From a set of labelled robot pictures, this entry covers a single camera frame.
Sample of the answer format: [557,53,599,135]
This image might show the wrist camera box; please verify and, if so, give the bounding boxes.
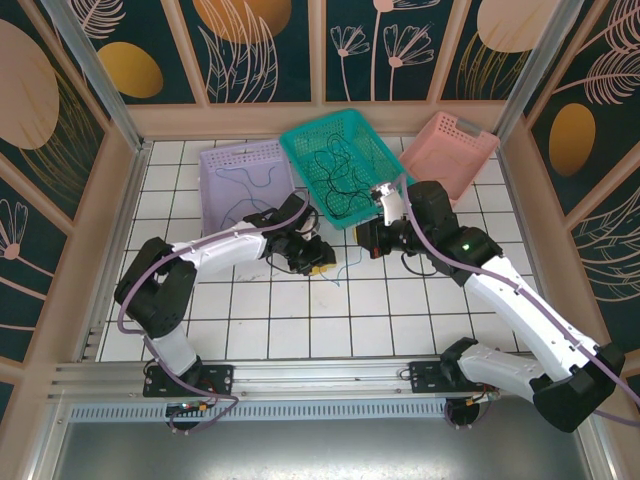
[298,213,322,240]
[368,181,405,225]

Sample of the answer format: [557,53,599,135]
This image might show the thin black cable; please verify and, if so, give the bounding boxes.
[313,133,386,221]

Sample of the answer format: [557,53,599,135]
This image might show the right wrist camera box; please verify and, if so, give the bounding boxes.
[368,181,405,225]

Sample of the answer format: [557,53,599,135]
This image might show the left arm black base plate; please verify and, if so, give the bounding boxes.
[143,363,236,400]

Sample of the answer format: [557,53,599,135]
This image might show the aluminium corner post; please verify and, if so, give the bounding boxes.
[493,0,572,147]
[38,0,151,154]

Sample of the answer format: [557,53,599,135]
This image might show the grey metal sheet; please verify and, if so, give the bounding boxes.
[49,422,609,480]

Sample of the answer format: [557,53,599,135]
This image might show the purple perforated plastic basket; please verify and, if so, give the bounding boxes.
[198,139,297,239]

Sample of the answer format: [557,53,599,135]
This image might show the teal perforated plastic basket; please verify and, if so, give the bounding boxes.
[278,108,416,231]

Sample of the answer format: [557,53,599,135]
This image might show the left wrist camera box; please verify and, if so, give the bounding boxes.
[298,213,322,240]

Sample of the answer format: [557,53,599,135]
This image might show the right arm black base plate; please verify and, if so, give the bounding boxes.
[408,360,501,397]

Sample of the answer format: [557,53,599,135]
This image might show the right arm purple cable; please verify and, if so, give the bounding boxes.
[397,173,640,432]

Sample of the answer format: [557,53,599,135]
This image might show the long aluminium mounting rail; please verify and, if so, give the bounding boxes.
[46,353,596,407]

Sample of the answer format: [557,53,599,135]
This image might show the pink perforated plastic basket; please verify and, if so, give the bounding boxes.
[398,110,501,205]

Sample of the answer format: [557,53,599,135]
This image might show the grey slotted cable duct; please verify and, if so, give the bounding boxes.
[67,402,576,425]

